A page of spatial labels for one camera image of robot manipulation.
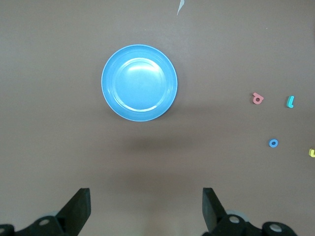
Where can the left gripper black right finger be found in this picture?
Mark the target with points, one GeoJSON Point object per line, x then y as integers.
{"type": "Point", "coordinates": [214, 216]}

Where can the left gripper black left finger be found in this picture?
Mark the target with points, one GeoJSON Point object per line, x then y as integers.
{"type": "Point", "coordinates": [73, 214]}

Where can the blue foam letter o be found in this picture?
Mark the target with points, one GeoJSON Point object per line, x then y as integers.
{"type": "Point", "coordinates": [270, 143]}

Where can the pink foam letter p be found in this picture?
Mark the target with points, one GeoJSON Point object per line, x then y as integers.
{"type": "Point", "coordinates": [261, 99]}

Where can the teal foam letter l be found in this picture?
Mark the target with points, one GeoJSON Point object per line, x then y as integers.
{"type": "Point", "coordinates": [290, 102]}

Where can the yellow foam letter u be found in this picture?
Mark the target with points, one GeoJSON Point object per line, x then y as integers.
{"type": "Point", "coordinates": [311, 153]}

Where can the blue plastic plate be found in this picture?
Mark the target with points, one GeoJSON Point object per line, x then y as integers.
{"type": "Point", "coordinates": [139, 83]}

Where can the small white paper scrap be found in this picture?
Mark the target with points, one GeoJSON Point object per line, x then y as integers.
{"type": "Point", "coordinates": [180, 6]}

